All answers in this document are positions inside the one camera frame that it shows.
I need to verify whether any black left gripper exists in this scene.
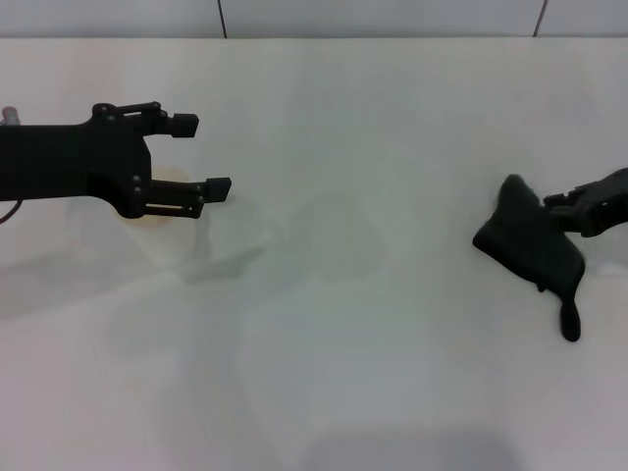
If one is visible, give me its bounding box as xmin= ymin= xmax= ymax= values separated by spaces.
xmin=0 ymin=101 xmax=234 ymax=220

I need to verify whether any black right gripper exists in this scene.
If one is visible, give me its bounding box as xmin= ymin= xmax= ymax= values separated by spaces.
xmin=542 ymin=167 xmax=628 ymax=238

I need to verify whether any translucent white plastic cup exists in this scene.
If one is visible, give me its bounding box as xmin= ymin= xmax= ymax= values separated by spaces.
xmin=113 ymin=166 xmax=213 ymax=264

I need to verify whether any dark blue rag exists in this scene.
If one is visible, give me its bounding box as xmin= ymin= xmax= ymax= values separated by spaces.
xmin=472 ymin=174 xmax=588 ymax=343

